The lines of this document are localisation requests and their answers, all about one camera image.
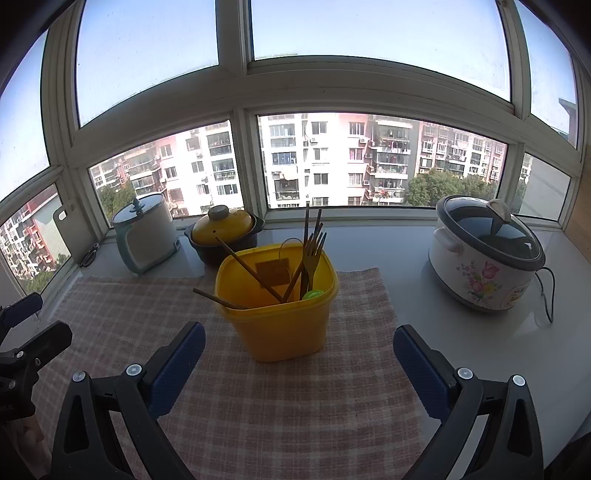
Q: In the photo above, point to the pink checked cloth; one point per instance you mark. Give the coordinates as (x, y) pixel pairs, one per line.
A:
(258, 406)

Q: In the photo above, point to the black scissors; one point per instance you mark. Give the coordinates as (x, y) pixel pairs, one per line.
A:
(90, 254)

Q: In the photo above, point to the yellow casserole lid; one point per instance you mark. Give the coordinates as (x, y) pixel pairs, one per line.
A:
(231, 226)

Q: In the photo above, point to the rice cooker glass lid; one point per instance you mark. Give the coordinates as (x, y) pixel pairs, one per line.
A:
(489, 230)

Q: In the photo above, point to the white window frame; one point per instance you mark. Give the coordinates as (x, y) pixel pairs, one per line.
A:
(233, 37)

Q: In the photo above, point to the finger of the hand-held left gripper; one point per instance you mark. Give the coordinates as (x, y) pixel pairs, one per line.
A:
(41, 346)
(23, 308)

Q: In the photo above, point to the teal and white electric pot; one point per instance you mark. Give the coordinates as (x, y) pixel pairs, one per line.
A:
(147, 244)

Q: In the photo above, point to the floral white rice cooker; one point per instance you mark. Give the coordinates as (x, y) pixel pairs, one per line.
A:
(480, 277)

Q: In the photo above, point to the black casserole pot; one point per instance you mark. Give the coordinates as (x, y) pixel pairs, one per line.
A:
(207, 254)

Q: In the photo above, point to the white cutting board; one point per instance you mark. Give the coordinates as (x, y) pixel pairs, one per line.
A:
(76, 230)

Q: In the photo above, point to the person's left hand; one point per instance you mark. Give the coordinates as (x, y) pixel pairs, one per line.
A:
(21, 441)

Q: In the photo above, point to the dinner fork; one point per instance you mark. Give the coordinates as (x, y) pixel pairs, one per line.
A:
(313, 265)

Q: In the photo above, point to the green plastic spoon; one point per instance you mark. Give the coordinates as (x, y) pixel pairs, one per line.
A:
(314, 294)

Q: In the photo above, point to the yellow plastic container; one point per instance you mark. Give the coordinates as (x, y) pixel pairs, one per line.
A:
(277, 332)

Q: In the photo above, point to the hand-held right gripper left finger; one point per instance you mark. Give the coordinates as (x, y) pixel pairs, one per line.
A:
(178, 369)

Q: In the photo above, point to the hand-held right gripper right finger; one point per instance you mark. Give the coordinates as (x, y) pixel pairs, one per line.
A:
(422, 369)

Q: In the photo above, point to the glass lid with teal knob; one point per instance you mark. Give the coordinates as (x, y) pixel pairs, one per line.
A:
(138, 210)

